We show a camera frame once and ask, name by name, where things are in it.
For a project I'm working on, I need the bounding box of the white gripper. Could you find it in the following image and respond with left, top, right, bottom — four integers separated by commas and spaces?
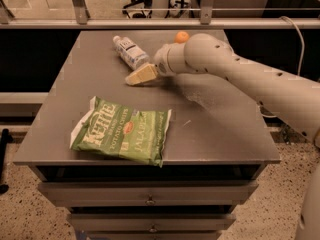
125, 43, 189, 86

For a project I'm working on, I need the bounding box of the clear plastic water bottle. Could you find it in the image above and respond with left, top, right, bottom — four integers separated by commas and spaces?
113, 36, 149, 70

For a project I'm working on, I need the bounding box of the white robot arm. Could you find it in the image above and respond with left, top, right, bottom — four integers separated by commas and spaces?
126, 33, 320, 147

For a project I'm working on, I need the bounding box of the green jalapeno chip bag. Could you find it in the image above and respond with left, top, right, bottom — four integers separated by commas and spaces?
70, 96, 171, 167

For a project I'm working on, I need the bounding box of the orange fruit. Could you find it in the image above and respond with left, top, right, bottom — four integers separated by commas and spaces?
174, 31, 189, 43

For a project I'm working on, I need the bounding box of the black office chair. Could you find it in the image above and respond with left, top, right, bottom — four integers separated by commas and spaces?
122, 0, 152, 19

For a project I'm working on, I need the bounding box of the metal railing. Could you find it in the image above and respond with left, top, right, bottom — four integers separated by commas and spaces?
1, 0, 320, 29

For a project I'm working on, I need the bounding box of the grey drawer cabinet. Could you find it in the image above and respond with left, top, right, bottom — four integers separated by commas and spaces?
14, 32, 279, 240

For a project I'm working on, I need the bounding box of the top grey drawer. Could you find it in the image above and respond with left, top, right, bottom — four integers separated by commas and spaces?
38, 181, 258, 207

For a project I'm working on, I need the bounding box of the grey drawer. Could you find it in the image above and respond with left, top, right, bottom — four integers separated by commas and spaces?
38, 181, 258, 207
68, 213, 235, 232

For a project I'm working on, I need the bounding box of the black floor stand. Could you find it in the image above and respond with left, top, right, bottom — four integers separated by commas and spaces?
0, 129, 13, 195

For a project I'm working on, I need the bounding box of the white cable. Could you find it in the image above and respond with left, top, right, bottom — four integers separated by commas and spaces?
259, 15, 306, 119

